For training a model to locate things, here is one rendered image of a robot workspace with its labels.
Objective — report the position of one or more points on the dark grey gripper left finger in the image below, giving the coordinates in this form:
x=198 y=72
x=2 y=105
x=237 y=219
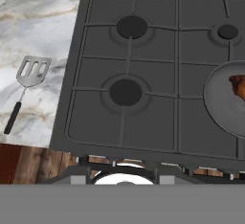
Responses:
x=78 y=179

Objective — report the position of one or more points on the dark grey gas hob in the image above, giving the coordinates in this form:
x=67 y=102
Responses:
x=150 y=74

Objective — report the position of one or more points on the grey frying pan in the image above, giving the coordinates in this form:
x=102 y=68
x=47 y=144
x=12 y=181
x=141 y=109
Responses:
x=220 y=106

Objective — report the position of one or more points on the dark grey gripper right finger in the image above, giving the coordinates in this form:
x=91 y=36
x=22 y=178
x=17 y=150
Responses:
x=167 y=179

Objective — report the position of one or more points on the brown cooked chicken piece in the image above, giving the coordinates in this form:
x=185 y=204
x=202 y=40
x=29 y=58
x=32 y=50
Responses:
x=239 y=85

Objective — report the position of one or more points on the white round disc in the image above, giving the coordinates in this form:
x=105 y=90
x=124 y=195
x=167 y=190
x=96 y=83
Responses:
x=124 y=178

